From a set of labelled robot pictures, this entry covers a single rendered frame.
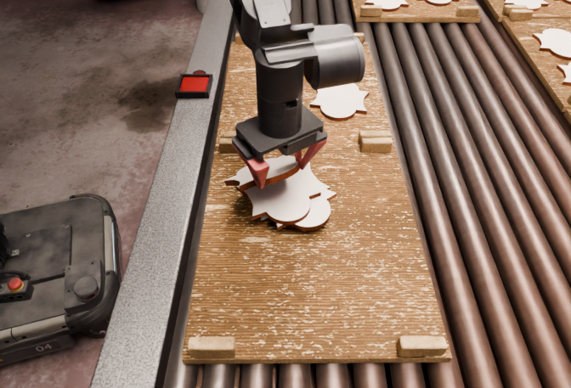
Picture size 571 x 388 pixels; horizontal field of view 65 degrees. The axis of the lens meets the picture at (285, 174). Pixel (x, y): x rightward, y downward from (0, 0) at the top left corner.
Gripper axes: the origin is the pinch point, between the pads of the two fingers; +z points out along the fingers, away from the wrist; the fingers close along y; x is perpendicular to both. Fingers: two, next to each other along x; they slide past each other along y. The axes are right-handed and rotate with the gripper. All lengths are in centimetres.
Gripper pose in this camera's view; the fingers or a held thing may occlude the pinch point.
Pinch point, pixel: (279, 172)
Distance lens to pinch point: 65.7
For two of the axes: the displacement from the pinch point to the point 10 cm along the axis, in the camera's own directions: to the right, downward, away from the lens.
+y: 8.4, -3.9, 3.9
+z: -0.1, 7.0, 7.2
